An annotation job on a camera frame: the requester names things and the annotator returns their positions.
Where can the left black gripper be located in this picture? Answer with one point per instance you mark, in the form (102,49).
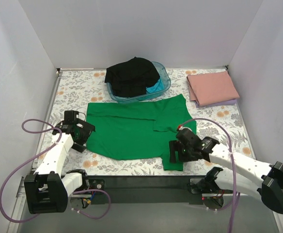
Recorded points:
(85,135)

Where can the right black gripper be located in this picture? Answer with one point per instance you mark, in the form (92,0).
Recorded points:
(174,154)

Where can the green t-shirt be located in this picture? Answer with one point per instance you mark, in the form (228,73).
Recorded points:
(139,130)

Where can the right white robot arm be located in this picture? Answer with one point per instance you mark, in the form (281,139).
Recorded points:
(233,171)

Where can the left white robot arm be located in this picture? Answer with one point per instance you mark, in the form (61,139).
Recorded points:
(47,190)

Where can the floral table mat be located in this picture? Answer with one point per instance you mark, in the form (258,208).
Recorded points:
(77,88)

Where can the light blue t-shirt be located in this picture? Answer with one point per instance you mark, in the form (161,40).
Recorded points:
(158,86)

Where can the folded pink t-shirt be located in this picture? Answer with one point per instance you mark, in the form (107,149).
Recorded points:
(210,88)

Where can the black t-shirt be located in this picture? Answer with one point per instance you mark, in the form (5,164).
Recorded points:
(132,78)

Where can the folded lavender t-shirt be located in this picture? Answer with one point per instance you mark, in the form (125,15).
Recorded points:
(227,102)

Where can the blue plastic basket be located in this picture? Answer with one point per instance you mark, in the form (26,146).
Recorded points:
(148,96)

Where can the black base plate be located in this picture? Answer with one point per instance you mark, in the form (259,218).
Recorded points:
(154,189)

